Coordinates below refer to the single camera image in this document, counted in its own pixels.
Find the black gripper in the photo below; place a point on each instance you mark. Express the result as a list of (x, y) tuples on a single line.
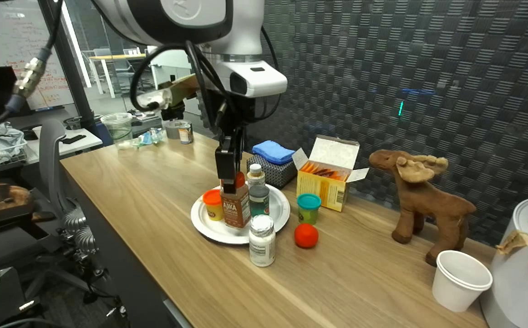
[(230, 123)]

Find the orange-lid play-doh tub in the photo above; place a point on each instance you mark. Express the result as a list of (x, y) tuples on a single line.
[(214, 205)]

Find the red-lid spice jar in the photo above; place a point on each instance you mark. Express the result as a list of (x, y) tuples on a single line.
[(235, 206)]

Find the small cream pill bottle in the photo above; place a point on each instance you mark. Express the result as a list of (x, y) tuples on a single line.
[(257, 185)]

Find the white supplement bottle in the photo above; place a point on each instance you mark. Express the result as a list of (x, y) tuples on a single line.
[(261, 239)]

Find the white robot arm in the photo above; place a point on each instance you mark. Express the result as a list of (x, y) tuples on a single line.
[(223, 41)]

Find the blue folded cloth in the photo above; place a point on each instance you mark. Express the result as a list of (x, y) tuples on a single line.
[(274, 152)]

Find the tin can orange label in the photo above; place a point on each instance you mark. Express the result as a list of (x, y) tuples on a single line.
[(184, 132)]

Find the teal-lid play-doh tub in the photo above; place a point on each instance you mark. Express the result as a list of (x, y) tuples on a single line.
[(308, 206)]

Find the red toy strawberry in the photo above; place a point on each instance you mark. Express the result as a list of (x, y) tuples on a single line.
[(306, 236)]

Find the yellow open cardboard box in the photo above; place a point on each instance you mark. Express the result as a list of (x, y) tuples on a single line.
[(328, 168)]

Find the brown plush moose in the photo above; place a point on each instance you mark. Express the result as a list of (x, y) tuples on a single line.
[(419, 199)]

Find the white paper cup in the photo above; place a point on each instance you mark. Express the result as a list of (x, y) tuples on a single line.
[(459, 279)]

